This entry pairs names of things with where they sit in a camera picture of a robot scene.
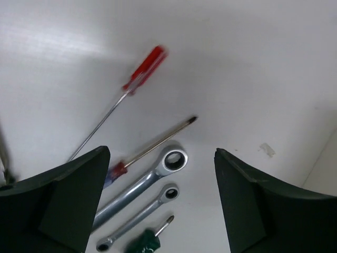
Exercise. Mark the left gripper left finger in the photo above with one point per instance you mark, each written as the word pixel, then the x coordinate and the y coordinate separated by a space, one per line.
pixel 54 210

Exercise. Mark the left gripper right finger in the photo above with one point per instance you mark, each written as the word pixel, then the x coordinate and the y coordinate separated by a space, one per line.
pixel 265 214

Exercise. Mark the red handled long screwdriver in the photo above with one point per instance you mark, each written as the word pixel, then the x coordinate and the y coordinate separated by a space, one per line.
pixel 137 79

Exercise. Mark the green orange stubby screwdriver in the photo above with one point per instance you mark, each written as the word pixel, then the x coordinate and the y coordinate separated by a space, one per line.
pixel 149 240

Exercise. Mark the blue red handled screwdriver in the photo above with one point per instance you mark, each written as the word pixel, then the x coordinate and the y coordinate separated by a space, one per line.
pixel 121 167

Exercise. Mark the large silver ratchet wrench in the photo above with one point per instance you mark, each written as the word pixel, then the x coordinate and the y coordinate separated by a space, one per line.
pixel 172 159

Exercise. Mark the small silver ratchet wrench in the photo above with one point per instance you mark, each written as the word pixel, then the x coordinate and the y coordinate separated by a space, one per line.
pixel 168 193

